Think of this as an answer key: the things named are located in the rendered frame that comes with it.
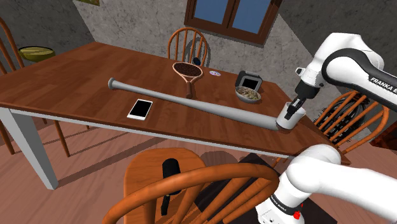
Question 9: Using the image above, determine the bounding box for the white cup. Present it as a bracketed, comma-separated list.
[275, 101, 307, 130]

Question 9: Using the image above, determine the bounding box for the brown framed window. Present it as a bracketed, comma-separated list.
[183, 0, 284, 48]

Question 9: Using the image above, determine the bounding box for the yellow-green bowl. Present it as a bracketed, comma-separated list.
[17, 46, 57, 62]

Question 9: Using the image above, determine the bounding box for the white smartphone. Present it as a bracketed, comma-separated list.
[126, 98, 154, 121]

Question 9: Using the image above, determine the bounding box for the wooden table with white legs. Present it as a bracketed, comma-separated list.
[0, 41, 352, 191]

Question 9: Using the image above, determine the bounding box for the grey bowl with food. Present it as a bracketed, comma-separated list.
[234, 85, 262, 104]

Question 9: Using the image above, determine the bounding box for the black square box device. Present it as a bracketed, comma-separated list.
[234, 69, 263, 92]

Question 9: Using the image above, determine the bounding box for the brown tennis racket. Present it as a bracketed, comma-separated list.
[172, 61, 204, 100]

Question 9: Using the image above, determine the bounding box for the grey baseball bat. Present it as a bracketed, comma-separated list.
[107, 77, 281, 131]

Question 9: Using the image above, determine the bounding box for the green wall picture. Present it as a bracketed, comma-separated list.
[75, 0, 101, 7]

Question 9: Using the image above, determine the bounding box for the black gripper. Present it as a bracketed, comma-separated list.
[283, 80, 321, 121]

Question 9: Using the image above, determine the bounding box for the wooden spindle-back chair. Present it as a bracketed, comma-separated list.
[0, 17, 71, 158]
[101, 146, 281, 224]
[272, 90, 391, 169]
[167, 27, 209, 67]

